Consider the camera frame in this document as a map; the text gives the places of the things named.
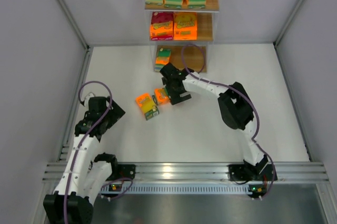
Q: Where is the pink Scrub Mommy box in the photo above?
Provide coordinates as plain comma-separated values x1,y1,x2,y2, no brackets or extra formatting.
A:
150,12,174,41

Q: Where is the clear acrylic shelf unit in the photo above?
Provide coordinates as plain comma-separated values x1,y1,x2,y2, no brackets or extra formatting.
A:
143,0,221,72

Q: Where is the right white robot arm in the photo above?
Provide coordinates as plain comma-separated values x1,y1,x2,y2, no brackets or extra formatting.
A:
160,63,277,184

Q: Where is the small green orange sponge pack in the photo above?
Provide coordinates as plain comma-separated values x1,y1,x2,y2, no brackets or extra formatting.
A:
153,88,170,105

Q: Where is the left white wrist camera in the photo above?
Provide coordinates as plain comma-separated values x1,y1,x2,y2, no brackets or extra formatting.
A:
81,92,95,106

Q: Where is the orange Scrub Daddy box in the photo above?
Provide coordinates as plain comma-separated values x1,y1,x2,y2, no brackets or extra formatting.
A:
173,12,197,41

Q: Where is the orange yellow sponge pack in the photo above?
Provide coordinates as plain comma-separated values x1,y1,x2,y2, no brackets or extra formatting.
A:
135,93,159,121

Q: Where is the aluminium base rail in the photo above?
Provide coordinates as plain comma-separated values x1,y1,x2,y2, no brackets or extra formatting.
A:
42,161,330,195

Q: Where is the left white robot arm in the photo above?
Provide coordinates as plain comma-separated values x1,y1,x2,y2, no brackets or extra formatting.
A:
43,96,125,223

